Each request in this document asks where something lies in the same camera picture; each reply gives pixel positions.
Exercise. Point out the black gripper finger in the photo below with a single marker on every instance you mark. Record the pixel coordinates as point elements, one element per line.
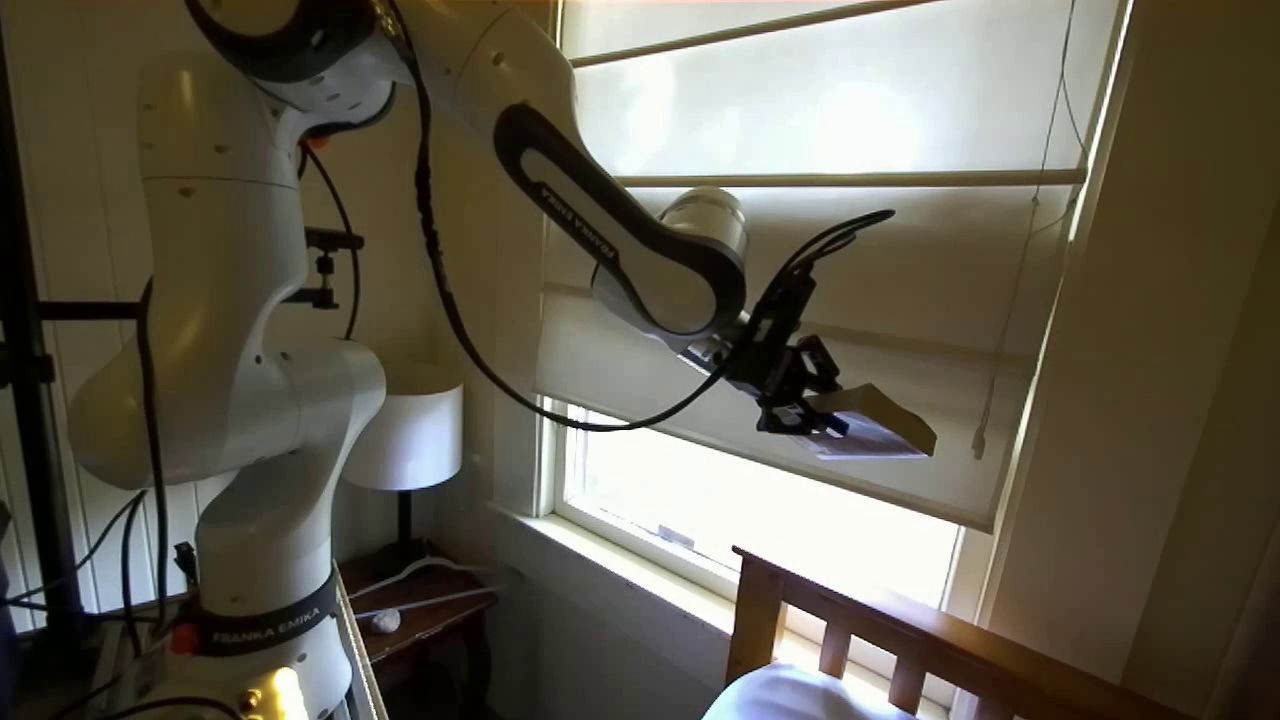
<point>823,360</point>
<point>801,418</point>

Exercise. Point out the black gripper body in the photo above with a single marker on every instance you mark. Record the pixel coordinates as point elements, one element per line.
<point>774,367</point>

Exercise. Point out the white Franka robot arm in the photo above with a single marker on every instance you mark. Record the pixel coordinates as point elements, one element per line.
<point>226,267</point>

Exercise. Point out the brown wooden bed headboard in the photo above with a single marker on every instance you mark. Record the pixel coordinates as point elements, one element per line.
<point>935,643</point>

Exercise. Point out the white roman window blind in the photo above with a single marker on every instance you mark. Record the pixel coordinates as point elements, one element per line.
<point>935,292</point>

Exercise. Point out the white framed window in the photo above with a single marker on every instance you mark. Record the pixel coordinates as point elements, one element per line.
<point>693,504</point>

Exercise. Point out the white pillow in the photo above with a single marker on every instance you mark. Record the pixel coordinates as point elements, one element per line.
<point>801,699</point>

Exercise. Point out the white shade table lamp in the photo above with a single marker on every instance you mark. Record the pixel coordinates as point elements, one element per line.
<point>412,441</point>

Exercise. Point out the dark wooden nightstand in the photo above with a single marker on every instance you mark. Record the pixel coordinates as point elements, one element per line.
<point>424,624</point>

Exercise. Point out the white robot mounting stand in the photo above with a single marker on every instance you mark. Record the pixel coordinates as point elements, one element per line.
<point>355,672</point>

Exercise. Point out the black horizontal clamp rod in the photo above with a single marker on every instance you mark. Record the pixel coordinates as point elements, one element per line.
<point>85,311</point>

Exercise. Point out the black vertical stand pole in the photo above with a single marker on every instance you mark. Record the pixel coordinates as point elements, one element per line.
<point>33,465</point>

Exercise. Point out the black exterior camera bar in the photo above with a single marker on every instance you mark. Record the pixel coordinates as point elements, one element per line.
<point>334,243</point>

